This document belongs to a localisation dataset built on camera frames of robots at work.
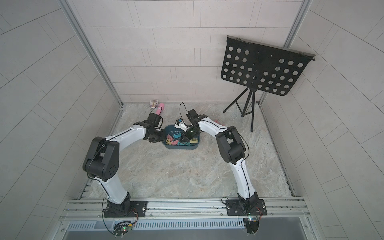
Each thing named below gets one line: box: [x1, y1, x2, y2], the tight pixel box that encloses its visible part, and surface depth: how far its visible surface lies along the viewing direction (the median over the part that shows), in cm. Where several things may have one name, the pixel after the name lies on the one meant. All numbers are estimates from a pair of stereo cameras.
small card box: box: [149, 99, 158, 109], surface depth 117 cm
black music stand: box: [220, 35, 316, 132], surface depth 78 cm
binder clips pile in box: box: [165, 132, 192, 146], surface depth 95 cm
